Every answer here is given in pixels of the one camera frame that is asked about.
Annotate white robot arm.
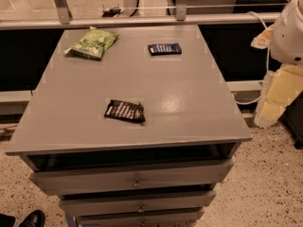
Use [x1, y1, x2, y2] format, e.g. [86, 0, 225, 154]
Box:
[271, 0, 303, 65]

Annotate black rxbar chocolate bar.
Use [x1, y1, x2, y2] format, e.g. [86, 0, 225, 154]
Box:
[104, 99, 146, 124]

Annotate grey drawer cabinet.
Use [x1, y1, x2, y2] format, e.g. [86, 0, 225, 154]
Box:
[7, 26, 251, 227]

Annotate blue snack bar wrapper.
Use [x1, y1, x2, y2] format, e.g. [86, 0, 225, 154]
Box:
[148, 44, 182, 56]

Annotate top grey drawer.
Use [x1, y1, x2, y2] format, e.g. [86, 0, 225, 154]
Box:
[29, 159, 234, 196]

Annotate grey drawer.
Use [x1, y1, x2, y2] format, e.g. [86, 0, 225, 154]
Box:
[29, 159, 234, 196]
[60, 191, 216, 217]
[78, 208, 205, 227]

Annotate green snack bag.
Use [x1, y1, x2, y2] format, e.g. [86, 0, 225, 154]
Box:
[63, 28, 119, 61]

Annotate small dark floor object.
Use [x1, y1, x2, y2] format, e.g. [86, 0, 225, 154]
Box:
[102, 5, 122, 17]

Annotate middle grey drawer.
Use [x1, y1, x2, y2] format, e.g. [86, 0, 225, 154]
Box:
[60, 191, 216, 217]

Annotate bottom grey drawer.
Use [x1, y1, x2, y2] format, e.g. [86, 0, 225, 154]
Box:
[78, 208, 205, 227]

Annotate grey metal railing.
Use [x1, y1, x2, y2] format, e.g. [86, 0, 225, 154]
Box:
[0, 0, 290, 30]

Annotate black shoe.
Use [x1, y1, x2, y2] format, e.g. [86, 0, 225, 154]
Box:
[18, 210, 45, 227]

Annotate white cable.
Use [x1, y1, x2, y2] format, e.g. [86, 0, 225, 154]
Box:
[233, 10, 273, 106]

